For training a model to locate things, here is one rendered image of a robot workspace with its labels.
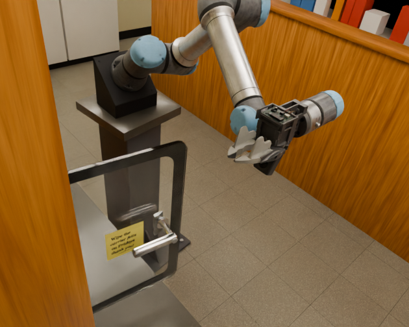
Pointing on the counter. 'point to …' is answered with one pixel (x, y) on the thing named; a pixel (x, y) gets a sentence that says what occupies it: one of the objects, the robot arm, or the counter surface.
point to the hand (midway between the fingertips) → (235, 159)
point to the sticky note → (124, 240)
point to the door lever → (156, 240)
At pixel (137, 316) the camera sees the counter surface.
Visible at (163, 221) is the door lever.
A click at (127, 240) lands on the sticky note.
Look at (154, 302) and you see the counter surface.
